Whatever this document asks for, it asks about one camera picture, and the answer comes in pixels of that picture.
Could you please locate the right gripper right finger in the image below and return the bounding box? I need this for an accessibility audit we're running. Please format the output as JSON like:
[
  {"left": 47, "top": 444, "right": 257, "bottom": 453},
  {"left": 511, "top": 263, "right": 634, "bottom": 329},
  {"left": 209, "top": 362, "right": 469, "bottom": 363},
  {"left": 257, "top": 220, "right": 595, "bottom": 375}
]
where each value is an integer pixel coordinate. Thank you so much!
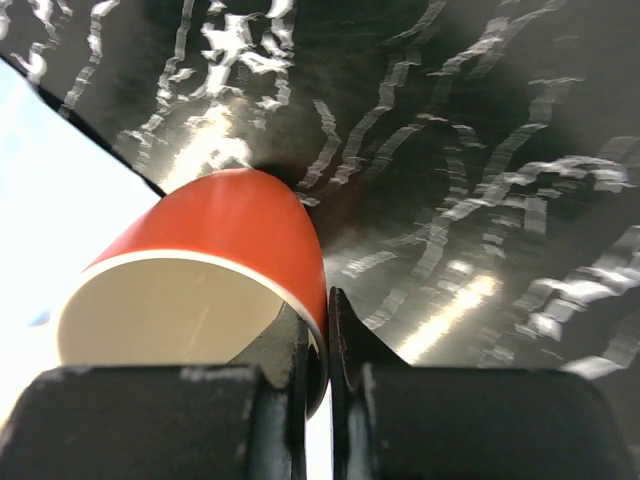
[{"left": 328, "top": 288, "right": 635, "bottom": 479}]

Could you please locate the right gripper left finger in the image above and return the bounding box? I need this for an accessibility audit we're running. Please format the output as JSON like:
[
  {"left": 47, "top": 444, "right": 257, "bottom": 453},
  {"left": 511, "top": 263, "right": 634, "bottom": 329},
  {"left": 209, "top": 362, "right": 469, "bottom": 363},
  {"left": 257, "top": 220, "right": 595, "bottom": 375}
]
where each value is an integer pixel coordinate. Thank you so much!
[{"left": 1, "top": 306, "right": 308, "bottom": 479}]

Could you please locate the orange ceramic mug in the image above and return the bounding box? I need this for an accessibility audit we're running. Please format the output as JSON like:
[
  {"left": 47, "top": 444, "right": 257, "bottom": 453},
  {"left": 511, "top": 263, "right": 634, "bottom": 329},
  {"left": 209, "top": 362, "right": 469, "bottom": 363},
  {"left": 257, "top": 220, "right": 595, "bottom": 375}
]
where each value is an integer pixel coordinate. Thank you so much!
[{"left": 55, "top": 167, "right": 330, "bottom": 421}]

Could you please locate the blue checked cloth napkin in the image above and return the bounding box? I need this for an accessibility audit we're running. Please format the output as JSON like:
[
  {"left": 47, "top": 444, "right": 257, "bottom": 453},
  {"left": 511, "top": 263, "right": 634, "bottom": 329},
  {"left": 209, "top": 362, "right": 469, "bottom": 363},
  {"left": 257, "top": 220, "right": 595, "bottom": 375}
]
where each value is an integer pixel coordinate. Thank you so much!
[{"left": 1, "top": 64, "right": 158, "bottom": 418}]

